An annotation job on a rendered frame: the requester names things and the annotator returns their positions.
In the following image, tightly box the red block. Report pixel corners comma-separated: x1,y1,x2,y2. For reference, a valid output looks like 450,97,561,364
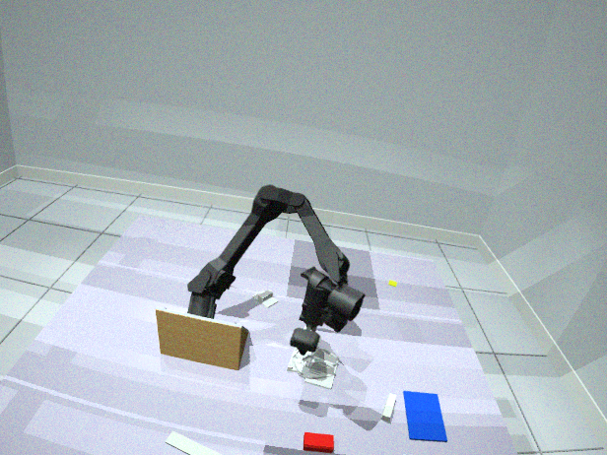
303,432,334,453

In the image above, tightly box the blue flat plate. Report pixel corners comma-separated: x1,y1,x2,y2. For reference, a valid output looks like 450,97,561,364
403,391,447,442

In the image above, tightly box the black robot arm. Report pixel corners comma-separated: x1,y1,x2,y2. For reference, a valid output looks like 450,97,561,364
187,184,366,333

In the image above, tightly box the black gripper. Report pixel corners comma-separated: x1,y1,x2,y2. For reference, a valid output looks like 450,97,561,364
289,297,329,356

